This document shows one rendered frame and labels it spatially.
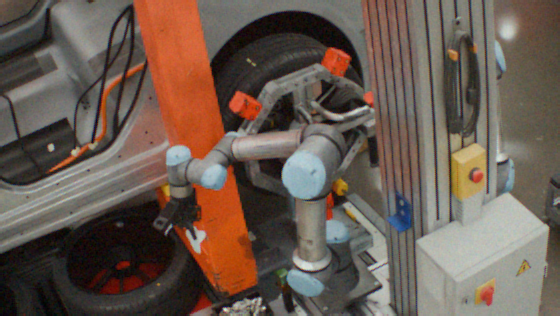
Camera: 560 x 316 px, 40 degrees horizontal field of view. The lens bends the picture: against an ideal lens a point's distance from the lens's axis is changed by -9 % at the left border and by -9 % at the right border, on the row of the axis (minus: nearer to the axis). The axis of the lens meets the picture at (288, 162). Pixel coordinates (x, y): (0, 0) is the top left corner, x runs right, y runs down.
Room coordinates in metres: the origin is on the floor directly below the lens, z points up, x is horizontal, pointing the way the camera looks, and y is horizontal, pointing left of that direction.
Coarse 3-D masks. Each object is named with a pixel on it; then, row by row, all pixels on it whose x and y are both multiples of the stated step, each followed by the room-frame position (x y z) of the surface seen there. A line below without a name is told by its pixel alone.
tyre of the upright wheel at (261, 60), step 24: (264, 48) 2.93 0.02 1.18; (288, 48) 2.90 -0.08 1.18; (312, 48) 2.91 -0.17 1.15; (240, 72) 2.85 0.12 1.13; (264, 72) 2.79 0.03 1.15; (288, 72) 2.82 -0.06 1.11; (216, 96) 2.86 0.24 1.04; (240, 120) 2.73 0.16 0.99; (240, 168) 2.72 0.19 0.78; (264, 192) 2.75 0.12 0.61
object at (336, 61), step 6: (330, 48) 2.87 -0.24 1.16; (330, 54) 2.85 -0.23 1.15; (336, 54) 2.82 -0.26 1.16; (342, 54) 2.83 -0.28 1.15; (324, 60) 2.86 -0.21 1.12; (330, 60) 2.83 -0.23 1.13; (336, 60) 2.81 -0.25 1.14; (342, 60) 2.82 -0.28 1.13; (348, 60) 2.83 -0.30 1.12; (324, 66) 2.84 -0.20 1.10; (330, 66) 2.81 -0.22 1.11; (336, 66) 2.81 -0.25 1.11; (342, 66) 2.82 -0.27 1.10; (330, 72) 2.80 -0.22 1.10; (336, 72) 2.81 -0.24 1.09; (342, 72) 2.81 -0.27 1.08
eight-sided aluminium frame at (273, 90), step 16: (272, 80) 2.77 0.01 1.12; (288, 80) 2.77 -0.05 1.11; (304, 80) 2.76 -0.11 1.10; (336, 80) 2.80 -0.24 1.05; (272, 96) 2.70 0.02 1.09; (240, 128) 2.70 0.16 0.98; (256, 128) 2.67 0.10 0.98; (352, 144) 2.83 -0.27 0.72; (256, 160) 2.66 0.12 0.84; (256, 176) 2.65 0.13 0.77; (336, 176) 2.78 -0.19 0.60
